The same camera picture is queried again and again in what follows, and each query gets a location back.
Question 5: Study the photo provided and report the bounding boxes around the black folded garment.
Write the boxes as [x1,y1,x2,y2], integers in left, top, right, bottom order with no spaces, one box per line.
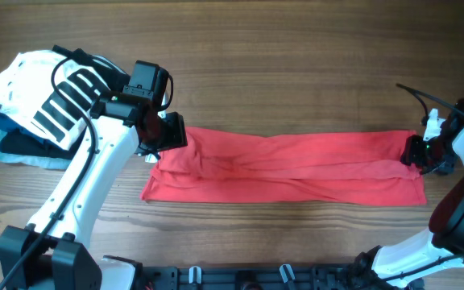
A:
[0,44,132,161]

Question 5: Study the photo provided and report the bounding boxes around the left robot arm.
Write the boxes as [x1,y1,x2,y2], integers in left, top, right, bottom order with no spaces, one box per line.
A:
[0,61,187,289]

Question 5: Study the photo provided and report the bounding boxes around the left black cable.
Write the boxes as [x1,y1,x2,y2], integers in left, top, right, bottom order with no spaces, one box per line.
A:
[0,54,175,290]

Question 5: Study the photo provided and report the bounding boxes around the dark blue folded garment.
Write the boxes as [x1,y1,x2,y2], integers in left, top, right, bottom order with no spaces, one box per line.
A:
[0,113,44,143]

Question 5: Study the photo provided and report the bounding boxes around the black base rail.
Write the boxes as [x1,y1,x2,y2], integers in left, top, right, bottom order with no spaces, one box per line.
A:
[102,255,425,290]

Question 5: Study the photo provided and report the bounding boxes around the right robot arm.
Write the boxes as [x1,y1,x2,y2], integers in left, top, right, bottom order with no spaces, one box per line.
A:
[349,99,464,289]

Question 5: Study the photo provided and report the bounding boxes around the red printed t-shirt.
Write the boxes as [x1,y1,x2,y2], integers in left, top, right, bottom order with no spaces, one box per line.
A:
[140,127,427,206]

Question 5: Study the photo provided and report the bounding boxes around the white folded shirt black letters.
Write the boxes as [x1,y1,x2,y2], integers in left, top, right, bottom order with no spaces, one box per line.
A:
[0,50,109,150]

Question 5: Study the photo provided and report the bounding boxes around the light blue folded garment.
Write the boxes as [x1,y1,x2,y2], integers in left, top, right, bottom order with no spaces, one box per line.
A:
[0,54,120,172]

